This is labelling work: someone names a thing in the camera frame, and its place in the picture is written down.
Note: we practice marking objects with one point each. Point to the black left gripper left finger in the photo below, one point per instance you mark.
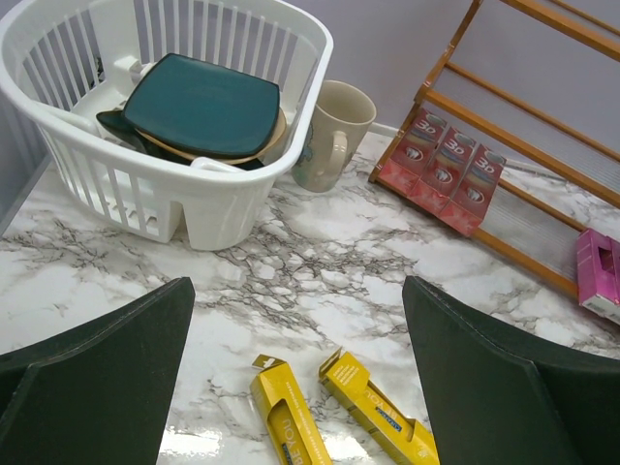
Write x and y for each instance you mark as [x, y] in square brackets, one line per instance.
[98, 393]

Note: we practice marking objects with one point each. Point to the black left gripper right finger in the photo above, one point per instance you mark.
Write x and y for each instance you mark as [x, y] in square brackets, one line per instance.
[496, 394]

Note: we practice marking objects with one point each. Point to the yellow Curaprox box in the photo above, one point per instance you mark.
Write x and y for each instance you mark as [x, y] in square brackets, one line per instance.
[404, 440]
[285, 414]

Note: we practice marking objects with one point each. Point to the pink Curaprox box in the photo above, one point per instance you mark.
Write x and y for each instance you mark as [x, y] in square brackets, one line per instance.
[597, 264]

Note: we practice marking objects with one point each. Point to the red Muesrgtei toothpaste box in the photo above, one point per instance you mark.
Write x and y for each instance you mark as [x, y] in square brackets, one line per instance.
[468, 204]

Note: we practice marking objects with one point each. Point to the red 3D toothpaste box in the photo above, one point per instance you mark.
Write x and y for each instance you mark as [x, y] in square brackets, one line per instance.
[446, 167]

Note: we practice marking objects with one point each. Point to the orange wooden shelf rack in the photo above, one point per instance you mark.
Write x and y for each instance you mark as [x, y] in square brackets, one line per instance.
[515, 77]

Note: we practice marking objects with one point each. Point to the black spatula in basket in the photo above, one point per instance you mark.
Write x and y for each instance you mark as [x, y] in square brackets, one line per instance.
[115, 123]

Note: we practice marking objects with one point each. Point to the teal square plate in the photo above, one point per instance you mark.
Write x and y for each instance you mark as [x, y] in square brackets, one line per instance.
[204, 108]

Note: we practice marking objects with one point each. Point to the beige ceramic mug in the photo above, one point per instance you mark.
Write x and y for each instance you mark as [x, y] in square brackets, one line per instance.
[341, 119]

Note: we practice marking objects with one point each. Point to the white plastic dish basket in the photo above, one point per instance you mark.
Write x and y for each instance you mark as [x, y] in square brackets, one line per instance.
[62, 62]

